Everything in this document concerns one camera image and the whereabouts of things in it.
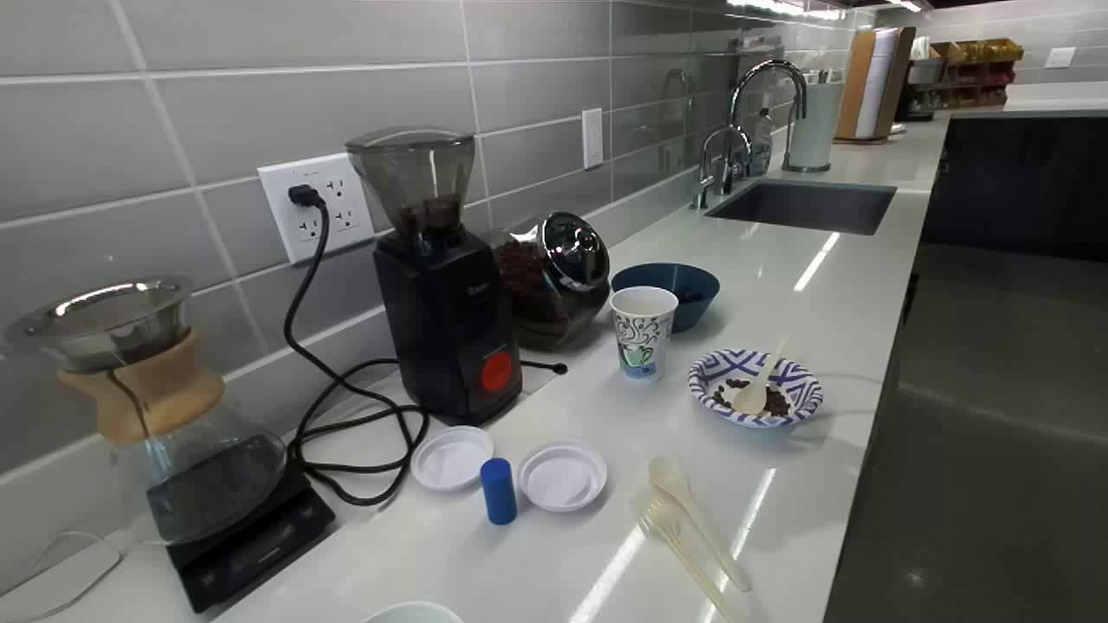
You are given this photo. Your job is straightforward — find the black power cable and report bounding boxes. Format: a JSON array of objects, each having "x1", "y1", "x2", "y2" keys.
[{"x1": 281, "y1": 184, "x2": 434, "y2": 508}]

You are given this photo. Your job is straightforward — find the blue bowl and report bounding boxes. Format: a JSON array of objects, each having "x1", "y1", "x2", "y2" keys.
[{"x1": 614, "y1": 264, "x2": 721, "y2": 331}]

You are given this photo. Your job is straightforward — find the white plastic lid right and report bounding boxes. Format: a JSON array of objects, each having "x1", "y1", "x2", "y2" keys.
[{"x1": 520, "y1": 444, "x2": 610, "y2": 512}]

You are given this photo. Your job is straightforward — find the white plastic spoon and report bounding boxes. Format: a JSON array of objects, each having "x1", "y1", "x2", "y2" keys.
[{"x1": 734, "y1": 335, "x2": 791, "y2": 410}]

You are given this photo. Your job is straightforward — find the black coffee grinder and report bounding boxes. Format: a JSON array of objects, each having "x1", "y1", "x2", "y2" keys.
[{"x1": 345, "y1": 129, "x2": 522, "y2": 427}]

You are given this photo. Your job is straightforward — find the white small bowl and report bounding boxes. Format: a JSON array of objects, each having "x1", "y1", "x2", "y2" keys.
[{"x1": 367, "y1": 603, "x2": 464, "y2": 623}]

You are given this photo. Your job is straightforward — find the small blue cylinder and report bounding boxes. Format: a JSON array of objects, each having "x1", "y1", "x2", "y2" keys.
[{"x1": 482, "y1": 457, "x2": 516, "y2": 525}]

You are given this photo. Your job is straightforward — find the glass coffee bean jar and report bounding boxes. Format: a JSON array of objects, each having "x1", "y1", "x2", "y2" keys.
[{"x1": 497, "y1": 211, "x2": 610, "y2": 349}]

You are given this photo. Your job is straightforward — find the chrome kitchen faucet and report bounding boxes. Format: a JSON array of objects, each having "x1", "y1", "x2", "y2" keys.
[{"x1": 726, "y1": 59, "x2": 808, "y2": 176}]

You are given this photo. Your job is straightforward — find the patterned paper cup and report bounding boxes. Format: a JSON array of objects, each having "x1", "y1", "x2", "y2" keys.
[{"x1": 610, "y1": 287, "x2": 680, "y2": 380}]

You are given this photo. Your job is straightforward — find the white plastic lid left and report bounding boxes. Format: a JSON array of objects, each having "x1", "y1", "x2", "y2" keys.
[{"x1": 411, "y1": 427, "x2": 497, "y2": 490}]

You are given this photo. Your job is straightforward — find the black coffee scale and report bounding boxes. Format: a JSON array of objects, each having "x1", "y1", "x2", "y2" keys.
[{"x1": 171, "y1": 468, "x2": 336, "y2": 613}]

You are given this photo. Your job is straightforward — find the small chrome faucet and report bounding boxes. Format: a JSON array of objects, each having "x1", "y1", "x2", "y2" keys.
[{"x1": 694, "y1": 123, "x2": 752, "y2": 208}]

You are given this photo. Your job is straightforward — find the glass pour-over carafe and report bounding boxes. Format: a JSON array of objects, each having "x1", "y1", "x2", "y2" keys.
[{"x1": 7, "y1": 275, "x2": 284, "y2": 543}]

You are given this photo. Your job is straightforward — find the kitchen sink basin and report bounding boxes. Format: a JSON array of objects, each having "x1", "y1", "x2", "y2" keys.
[{"x1": 709, "y1": 180, "x2": 896, "y2": 236}]

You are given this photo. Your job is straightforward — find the pale green canister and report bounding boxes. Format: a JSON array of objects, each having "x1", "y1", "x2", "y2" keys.
[{"x1": 788, "y1": 75, "x2": 842, "y2": 174}]

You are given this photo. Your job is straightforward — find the white plastic lid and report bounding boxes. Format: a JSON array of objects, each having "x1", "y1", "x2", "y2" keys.
[
  {"x1": 520, "y1": 444, "x2": 610, "y2": 512},
  {"x1": 411, "y1": 427, "x2": 497, "y2": 490}
]

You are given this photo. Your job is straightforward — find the white wall outlet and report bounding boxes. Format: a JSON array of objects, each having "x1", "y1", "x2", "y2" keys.
[{"x1": 257, "y1": 153, "x2": 373, "y2": 264}]

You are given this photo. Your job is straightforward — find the white wall switch plate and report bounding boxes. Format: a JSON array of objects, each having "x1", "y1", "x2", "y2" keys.
[{"x1": 581, "y1": 106, "x2": 605, "y2": 170}]

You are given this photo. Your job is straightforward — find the clear plastic utensil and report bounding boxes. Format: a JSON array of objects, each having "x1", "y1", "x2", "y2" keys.
[{"x1": 634, "y1": 457, "x2": 752, "y2": 623}]

